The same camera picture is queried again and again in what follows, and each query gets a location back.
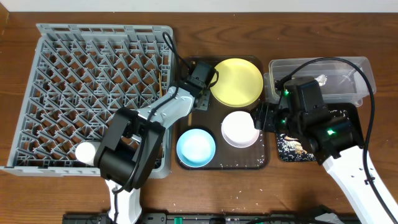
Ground blue bowl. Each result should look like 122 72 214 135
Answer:
176 129 216 168

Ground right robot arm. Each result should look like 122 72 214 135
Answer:
250 77 397 223

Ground yellow round plate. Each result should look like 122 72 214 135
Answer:
210 58 263 108

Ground black waste bin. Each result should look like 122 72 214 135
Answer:
277 103 364 165

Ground white tissue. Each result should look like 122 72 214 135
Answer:
315 75 327 86

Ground pink bowl with rice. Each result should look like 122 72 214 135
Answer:
221 111 260 148

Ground grey plastic dish rack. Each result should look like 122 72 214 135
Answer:
2 24 174 177

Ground wooden chopstick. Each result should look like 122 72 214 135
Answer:
158 72 163 98
187 60 196 126

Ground clear plastic waste bin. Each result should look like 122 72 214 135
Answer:
264 58 369 107

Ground white cup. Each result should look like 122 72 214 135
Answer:
75 141 101 166

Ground rice and nutshell waste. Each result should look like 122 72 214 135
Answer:
276 106 348 162

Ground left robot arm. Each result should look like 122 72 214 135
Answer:
93 78 214 223

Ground dark brown serving tray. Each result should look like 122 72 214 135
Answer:
175 55 271 170

